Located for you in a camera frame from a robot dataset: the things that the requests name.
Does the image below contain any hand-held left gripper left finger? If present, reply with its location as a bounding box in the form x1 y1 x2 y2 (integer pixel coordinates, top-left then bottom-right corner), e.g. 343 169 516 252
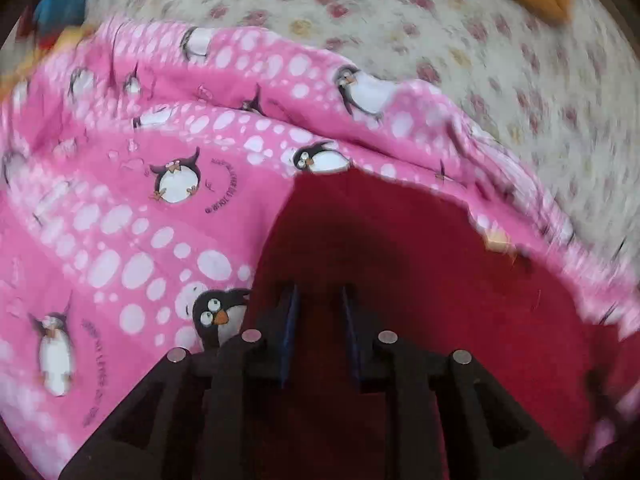
59 284 302 480

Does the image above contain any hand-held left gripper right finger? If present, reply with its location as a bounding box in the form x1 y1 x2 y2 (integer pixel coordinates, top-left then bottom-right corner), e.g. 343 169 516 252
341 284 585 480

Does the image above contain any dark red cloth garment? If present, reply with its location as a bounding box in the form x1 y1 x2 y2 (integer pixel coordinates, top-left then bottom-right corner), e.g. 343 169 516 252
245 167 640 480

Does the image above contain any pink penguin printed blanket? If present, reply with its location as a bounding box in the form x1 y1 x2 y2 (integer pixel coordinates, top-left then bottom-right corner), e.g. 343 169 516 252
0 16 640 471

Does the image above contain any floral bed sheet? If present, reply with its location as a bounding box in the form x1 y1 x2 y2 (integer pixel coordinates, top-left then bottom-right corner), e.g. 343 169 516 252
85 0 640 266

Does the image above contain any yellow cloth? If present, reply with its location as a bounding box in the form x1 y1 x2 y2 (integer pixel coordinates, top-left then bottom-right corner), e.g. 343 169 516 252
0 25 93 98

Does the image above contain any blue plastic bag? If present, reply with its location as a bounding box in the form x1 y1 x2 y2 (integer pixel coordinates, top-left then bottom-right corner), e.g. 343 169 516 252
32 0 93 36

